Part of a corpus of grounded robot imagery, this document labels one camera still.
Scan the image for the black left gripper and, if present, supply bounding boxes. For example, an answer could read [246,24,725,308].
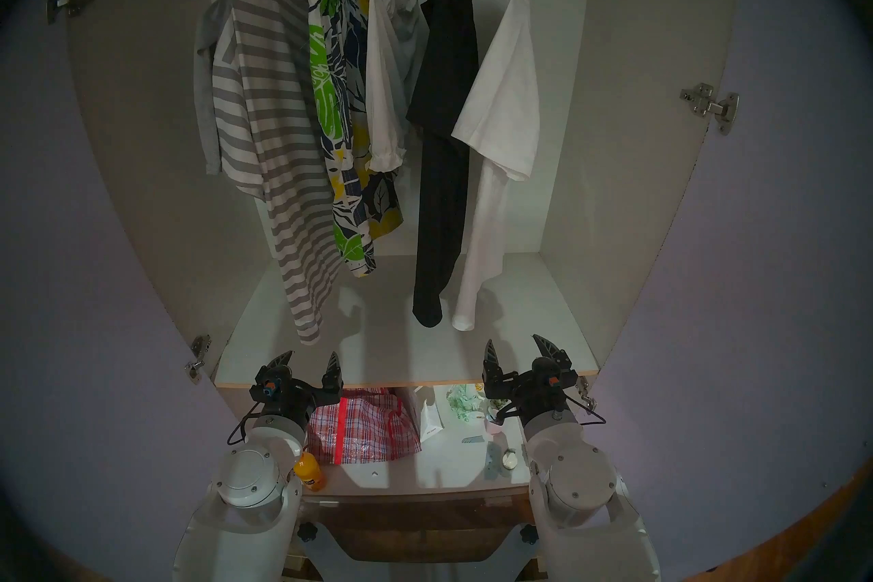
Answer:
[249,351,343,424]

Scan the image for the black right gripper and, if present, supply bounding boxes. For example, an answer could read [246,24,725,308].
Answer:
[482,334,580,419]

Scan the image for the black garment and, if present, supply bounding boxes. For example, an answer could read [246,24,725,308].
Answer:
[406,0,480,329]

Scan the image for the white T-shirt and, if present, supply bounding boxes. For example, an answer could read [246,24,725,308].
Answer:
[450,0,541,332]

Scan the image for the green floral print garment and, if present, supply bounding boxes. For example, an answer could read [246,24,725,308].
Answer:
[307,0,404,278]

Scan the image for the grey white striped shirt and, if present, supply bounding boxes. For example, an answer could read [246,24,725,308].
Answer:
[211,0,342,346]

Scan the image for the white long sleeve blouse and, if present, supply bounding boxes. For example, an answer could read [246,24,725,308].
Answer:
[365,0,408,174]

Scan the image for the light grey shirt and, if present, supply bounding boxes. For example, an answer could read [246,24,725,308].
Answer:
[392,0,430,111]

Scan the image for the white wardrobe carcass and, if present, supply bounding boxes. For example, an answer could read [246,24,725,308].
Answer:
[65,0,741,390]

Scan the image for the lavender wardrobe door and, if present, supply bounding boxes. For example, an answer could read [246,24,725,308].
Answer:
[0,0,239,581]
[590,0,873,561]

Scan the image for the green white packet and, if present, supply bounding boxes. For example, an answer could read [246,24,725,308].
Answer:
[447,383,486,414]

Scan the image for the red plaid woven bag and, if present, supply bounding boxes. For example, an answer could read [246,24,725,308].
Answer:
[306,388,422,465]

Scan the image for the orange drink bottle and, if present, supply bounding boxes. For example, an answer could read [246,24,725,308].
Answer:
[293,451,327,493]

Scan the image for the white carton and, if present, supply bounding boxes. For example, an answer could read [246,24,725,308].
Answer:
[413,386,444,442]

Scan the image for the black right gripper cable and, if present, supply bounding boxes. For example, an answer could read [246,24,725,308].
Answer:
[565,391,606,426]

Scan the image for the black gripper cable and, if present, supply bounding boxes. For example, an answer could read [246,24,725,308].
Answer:
[565,391,606,426]
[227,402,263,446]

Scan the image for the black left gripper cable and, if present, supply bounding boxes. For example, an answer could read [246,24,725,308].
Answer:
[227,402,263,446]

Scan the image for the grey robot torso frame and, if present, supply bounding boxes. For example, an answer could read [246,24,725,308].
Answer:
[299,523,541,582]

